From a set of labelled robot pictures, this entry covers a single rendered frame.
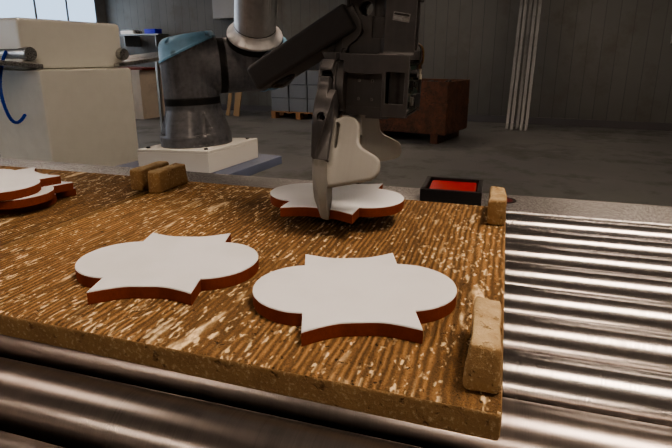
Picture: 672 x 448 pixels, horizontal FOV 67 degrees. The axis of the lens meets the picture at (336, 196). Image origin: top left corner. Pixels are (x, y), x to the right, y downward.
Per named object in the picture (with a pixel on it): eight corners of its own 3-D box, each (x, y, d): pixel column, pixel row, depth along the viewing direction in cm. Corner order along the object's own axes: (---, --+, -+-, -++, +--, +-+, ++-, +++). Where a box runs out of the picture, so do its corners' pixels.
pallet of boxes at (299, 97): (342, 116, 965) (342, 56, 937) (325, 120, 900) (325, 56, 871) (290, 114, 1008) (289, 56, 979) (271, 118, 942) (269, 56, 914)
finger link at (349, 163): (368, 221, 42) (384, 114, 43) (301, 213, 44) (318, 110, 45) (375, 226, 45) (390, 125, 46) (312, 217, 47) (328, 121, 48)
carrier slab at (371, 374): (182, 191, 68) (181, 180, 68) (504, 221, 56) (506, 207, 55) (-109, 312, 36) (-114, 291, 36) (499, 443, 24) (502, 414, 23)
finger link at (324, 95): (322, 155, 43) (339, 56, 44) (305, 154, 43) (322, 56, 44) (337, 168, 47) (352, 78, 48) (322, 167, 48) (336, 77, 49)
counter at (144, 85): (79, 109, 1096) (74, 66, 1072) (178, 114, 995) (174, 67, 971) (44, 113, 1021) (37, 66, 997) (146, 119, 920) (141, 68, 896)
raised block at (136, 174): (160, 180, 68) (158, 159, 67) (171, 181, 67) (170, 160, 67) (130, 191, 62) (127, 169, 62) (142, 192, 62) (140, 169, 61)
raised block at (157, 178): (176, 182, 67) (175, 161, 66) (189, 183, 66) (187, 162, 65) (147, 193, 61) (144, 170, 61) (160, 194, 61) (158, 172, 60)
